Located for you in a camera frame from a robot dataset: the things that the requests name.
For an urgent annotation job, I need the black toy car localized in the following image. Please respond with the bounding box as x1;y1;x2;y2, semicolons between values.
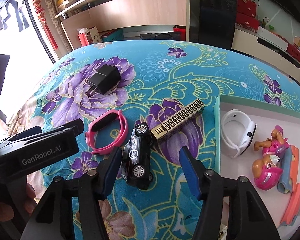
121;122;153;190

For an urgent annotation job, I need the salmon blue toy knife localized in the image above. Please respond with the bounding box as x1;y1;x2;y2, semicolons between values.
280;182;300;226

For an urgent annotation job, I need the red chinese knot ornament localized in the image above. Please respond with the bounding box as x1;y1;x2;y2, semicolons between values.
31;0;58;50

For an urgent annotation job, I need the teal storage crate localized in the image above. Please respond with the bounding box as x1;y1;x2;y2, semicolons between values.
100;29;124;42

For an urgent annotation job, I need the black water dispenser cabinet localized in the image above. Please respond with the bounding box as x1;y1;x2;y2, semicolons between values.
189;0;237;50

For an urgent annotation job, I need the black gold patterned harmonica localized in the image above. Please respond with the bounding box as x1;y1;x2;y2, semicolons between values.
151;99;205;144

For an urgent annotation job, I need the red white gift bag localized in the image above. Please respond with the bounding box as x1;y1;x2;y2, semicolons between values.
77;26;103;47

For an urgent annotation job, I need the black bag on floor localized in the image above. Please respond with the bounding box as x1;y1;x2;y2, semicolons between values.
140;31;181;41

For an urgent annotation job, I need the white flat box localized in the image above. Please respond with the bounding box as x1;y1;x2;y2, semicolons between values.
257;26;288;51

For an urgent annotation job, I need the pink smartwatch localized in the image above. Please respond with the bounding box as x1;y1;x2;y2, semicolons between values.
85;109;129;155

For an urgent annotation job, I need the cream low tv stand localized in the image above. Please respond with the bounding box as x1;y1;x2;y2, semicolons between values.
232;28;300;84

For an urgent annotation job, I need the pink brown puppy toy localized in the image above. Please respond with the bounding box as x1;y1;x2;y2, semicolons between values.
251;125;290;191

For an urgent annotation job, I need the yellow container on shelf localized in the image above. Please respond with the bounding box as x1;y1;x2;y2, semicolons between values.
57;0;76;11

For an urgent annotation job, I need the teal white shallow box tray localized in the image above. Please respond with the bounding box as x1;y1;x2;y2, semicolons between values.
214;95;300;239

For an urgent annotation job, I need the person's left hand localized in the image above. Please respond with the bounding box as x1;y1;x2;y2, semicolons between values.
0;183;37;222

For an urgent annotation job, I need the white smartwatch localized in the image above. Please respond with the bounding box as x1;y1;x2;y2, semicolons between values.
221;109;257;159

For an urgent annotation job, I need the floral blue tablecloth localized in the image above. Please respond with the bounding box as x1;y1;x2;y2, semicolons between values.
8;41;300;239

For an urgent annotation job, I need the beige patterned curtain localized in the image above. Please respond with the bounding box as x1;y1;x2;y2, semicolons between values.
43;0;72;58

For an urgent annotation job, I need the blue orange toy knife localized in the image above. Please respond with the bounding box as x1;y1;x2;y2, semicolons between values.
277;145;299;194

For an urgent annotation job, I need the black power adapter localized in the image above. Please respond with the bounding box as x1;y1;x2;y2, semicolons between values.
87;64;121;95

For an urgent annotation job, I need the curved wooden counter shelf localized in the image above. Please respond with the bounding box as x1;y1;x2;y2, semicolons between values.
55;0;190;49

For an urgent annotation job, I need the red gift box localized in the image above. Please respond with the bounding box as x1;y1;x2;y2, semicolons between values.
236;12;259;33

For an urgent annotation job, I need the red handbag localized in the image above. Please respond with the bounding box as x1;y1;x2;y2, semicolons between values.
237;0;257;18

